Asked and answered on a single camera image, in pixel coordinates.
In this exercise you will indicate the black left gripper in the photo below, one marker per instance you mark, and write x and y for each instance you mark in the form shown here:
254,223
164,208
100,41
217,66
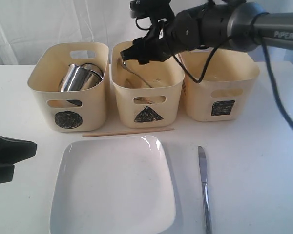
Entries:
13,151

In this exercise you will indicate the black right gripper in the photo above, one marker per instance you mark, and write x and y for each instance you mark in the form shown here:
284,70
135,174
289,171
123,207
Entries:
157,45

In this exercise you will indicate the steel spoon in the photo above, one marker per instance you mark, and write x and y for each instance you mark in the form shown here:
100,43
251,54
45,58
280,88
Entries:
124,66

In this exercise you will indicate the steel mug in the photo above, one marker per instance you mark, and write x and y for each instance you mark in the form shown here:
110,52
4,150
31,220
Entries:
94,68

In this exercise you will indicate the wooden chopstick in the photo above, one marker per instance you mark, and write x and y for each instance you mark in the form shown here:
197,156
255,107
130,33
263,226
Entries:
136,99
127,132

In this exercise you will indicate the small steel fork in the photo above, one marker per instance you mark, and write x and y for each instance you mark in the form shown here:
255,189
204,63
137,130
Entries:
151,100

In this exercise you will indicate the steel mug sideways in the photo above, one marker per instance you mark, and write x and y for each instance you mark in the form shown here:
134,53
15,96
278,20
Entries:
78,78

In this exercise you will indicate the white square plate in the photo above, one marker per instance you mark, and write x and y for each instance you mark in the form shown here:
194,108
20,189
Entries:
119,185

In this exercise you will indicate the steel table knife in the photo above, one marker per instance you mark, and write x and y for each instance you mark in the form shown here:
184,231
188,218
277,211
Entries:
204,182

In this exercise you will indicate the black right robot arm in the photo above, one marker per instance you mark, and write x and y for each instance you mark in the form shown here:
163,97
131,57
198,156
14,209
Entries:
233,25

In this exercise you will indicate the cream bin with triangle mark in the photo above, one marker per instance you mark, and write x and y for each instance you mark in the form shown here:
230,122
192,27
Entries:
148,95

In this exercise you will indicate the cream bin with circle mark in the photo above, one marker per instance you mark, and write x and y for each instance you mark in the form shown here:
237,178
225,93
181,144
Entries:
60,115

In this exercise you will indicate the cream bin with square mark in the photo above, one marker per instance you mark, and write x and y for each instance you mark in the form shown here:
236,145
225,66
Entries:
224,90

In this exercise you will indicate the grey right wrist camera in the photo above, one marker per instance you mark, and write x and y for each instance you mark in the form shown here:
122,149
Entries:
145,8

